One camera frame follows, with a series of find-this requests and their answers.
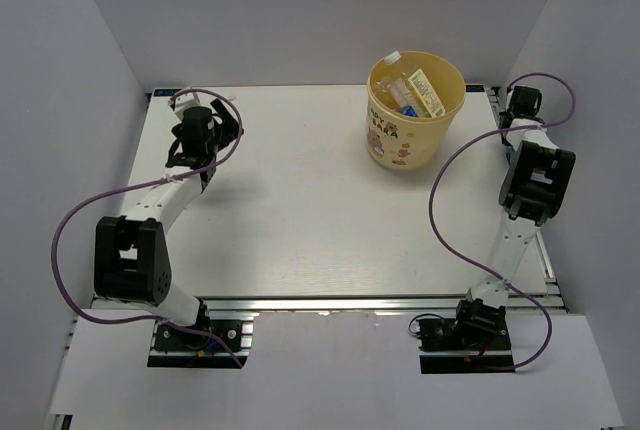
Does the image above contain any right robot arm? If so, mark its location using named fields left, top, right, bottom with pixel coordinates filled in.
left=451, top=86, right=576, bottom=349

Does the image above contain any blue label water bottle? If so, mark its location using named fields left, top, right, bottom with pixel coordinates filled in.
left=397, top=105, right=420, bottom=118

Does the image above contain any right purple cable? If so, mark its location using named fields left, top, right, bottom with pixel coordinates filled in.
left=428, top=72, right=577, bottom=374

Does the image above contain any blue label bottle off table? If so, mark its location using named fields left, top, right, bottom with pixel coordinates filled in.
left=505, top=147, right=516, bottom=164

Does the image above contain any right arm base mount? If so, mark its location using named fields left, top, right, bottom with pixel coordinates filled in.
left=408, top=299, right=515, bottom=375

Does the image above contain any yellow capybara bin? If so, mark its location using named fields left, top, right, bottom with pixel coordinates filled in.
left=366, top=51, right=466, bottom=171

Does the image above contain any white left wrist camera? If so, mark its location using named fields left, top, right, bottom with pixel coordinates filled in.
left=168, top=89, right=200, bottom=113

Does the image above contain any purple cable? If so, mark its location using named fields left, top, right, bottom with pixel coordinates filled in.
left=428, top=72, right=577, bottom=374
left=53, top=87, right=246, bottom=325

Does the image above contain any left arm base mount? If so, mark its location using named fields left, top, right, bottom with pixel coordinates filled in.
left=147, top=312, right=254, bottom=370

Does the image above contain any clear white cap bottle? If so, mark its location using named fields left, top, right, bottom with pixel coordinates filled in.
left=380, top=51, right=446, bottom=119

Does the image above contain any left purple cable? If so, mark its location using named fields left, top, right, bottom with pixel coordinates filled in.
left=53, top=87, right=246, bottom=325

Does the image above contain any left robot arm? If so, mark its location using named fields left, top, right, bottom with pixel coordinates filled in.
left=94, top=95, right=242, bottom=349

